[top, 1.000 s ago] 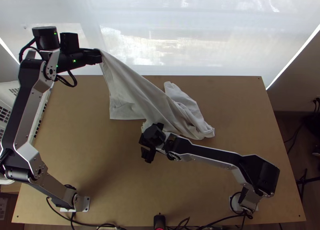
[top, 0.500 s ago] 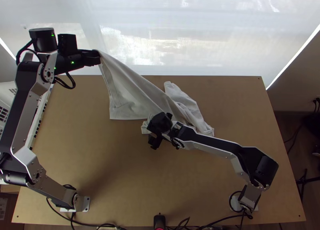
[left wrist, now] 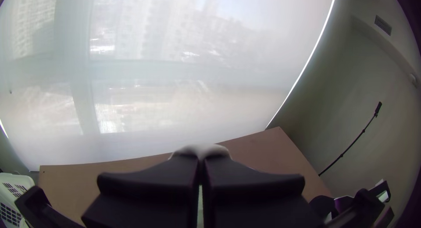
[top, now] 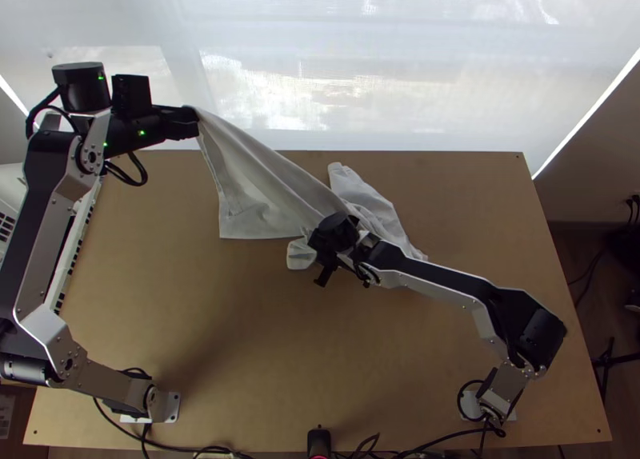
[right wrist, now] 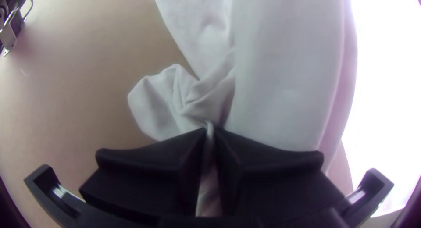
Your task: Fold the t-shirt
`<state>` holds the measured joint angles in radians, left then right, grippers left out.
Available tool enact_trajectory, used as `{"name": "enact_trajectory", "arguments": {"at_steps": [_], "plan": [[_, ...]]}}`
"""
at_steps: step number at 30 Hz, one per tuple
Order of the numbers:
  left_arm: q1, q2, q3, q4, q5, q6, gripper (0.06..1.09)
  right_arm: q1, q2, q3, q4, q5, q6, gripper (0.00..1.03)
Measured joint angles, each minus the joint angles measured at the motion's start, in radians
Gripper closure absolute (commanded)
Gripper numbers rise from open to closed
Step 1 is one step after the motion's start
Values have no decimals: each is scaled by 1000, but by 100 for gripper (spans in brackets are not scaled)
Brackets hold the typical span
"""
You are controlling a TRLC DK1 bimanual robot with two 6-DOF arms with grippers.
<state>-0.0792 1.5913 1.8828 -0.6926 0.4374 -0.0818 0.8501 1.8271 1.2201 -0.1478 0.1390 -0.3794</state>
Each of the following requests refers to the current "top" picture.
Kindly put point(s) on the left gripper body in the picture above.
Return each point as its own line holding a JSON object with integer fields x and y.
{"x": 177, "y": 123}

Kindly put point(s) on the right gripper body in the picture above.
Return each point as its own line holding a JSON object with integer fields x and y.
{"x": 324, "y": 249}

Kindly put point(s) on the white t-shirt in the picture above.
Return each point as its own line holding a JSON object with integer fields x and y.
{"x": 260, "y": 189}

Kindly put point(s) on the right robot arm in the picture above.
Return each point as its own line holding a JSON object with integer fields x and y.
{"x": 450, "y": 284}

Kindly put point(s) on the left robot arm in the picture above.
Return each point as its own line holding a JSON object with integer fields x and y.
{"x": 45, "y": 214}

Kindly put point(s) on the white window blind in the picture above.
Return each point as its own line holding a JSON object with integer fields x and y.
{"x": 350, "y": 54}

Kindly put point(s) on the white laundry basket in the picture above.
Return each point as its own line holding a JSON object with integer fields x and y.
{"x": 10, "y": 219}

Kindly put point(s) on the black stand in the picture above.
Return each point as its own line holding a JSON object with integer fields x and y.
{"x": 612, "y": 359}

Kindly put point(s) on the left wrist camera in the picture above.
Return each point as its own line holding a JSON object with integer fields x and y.
{"x": 131, "y": 95}

